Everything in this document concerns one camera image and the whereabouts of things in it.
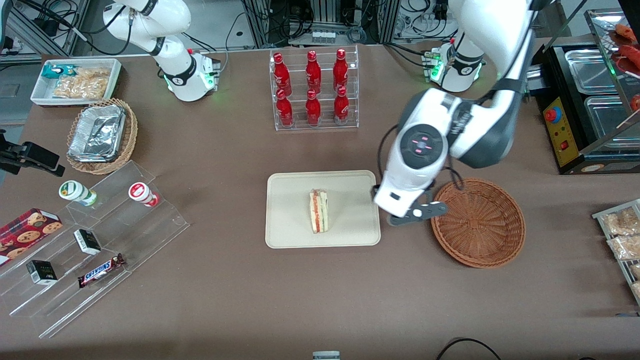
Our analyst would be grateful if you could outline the triangular sandwich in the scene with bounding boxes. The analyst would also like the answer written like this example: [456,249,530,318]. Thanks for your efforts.
[308,188,330,235]

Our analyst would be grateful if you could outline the brown wicker basket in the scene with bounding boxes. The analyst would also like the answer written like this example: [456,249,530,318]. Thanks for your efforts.
[430,177,527,270]

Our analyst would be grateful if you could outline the beige rectangular tray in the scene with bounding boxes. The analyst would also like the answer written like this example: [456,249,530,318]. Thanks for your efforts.
[265,170,382,250]

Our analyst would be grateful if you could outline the light wicker basket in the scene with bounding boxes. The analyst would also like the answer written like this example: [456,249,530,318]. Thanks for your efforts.
[66,97,139,176]

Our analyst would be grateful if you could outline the green lid yogurt cup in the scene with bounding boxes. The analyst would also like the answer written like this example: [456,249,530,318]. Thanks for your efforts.
[58,179,99,207]

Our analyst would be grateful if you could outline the silver foil packets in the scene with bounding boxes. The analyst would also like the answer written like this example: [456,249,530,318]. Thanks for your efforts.
[67,103,127,163]

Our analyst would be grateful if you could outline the white plastic snack bin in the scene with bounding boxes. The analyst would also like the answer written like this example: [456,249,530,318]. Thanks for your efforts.
[30,58,123,108]

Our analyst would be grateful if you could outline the clear bag of crackers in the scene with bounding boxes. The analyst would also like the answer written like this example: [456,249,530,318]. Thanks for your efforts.
[52,75,90,100]
[75,67,112,99]

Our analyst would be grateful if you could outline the red plaid cookie box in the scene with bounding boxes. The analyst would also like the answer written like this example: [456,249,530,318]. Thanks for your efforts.
[0,207,64,266]

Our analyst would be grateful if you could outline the teal snack packet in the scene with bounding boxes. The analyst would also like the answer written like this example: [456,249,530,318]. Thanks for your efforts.
[41,63,77,81]

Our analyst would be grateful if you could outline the red soda bottle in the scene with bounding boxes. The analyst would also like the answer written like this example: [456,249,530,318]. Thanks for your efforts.
[332,48,350,93]
[305,50,323,94]
[272,52,293,96]
[304,89,322,127]
[333,86,351,126]
[275,89,295,128]

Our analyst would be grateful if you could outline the small black box white label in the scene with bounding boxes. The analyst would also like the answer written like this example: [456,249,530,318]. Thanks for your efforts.
[73,228,102,256]

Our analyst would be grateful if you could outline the clear acrylic bottle rack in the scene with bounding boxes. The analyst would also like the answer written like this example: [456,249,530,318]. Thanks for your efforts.
[269,44,360,132]

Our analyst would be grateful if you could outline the red lid yogurt cup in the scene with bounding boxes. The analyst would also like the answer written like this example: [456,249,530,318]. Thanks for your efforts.
[128,181,160,208]

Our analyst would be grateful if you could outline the small black box gold print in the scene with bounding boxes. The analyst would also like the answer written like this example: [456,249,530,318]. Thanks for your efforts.
[25,259,59,286]

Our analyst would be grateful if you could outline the Snickers chocolate bar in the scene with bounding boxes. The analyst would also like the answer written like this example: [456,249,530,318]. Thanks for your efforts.
[77,253,126,289]

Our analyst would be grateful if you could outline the clear acrylic stepped stand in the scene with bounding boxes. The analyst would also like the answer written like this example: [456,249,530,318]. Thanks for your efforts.
[0,159,191,340]

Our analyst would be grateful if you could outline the black food warmer machine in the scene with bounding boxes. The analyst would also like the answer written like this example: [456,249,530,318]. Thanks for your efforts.
[530,7,640,176]

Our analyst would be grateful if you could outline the metal snack rack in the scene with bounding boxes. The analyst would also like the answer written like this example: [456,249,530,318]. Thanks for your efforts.
[592,198,640,307]

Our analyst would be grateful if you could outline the stainless steel pan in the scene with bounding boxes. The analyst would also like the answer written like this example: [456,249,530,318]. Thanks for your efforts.
[564,48,624,95]
[583,94,640,139]

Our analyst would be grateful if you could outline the black cable loop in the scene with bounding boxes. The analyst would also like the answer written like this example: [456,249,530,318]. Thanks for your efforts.
[434,338,502,360]

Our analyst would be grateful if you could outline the aluminium frame rack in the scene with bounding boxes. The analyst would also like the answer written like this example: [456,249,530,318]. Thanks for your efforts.
[242,0,402,47]

